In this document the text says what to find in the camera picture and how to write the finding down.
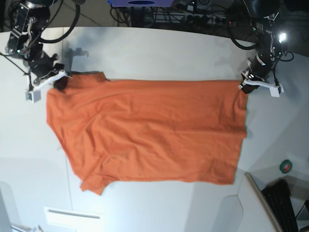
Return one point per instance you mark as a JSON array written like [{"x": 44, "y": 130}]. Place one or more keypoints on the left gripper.
[{"x": 257, "y": 73}]

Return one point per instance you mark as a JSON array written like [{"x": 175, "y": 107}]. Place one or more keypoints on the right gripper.
[{"x": 42, "y": 68}]

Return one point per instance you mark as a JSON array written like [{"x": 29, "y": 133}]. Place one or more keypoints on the orange t-shirt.
[{"x": 139, "y": 130}]

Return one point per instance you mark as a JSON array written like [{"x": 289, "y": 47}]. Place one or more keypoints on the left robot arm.
[{"x": 271, "y": 46}]

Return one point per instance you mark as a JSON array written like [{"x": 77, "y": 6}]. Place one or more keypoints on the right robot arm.
[{"x": 26, "y": 43}]

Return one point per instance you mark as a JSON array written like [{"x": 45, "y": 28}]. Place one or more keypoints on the green tape roll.
[{"x": 286, "y": 166}]

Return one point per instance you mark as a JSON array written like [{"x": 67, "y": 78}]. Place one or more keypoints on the blue box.
[{"x": 140, "y": 3}]

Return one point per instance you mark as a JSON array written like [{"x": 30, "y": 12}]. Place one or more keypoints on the black keyboard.
[{"x": 277, "y": 196}]

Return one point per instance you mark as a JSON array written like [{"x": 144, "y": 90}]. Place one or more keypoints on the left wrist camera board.
[{"x": 275, "y": 91}]

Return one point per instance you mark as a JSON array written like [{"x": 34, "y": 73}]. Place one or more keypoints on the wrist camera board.
[
  {"x": 275, "y": 91},
  {"x": 33, "y": 96}
]

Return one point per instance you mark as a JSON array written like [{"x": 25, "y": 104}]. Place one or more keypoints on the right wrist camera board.
[{"x": 33, "y": 96}]

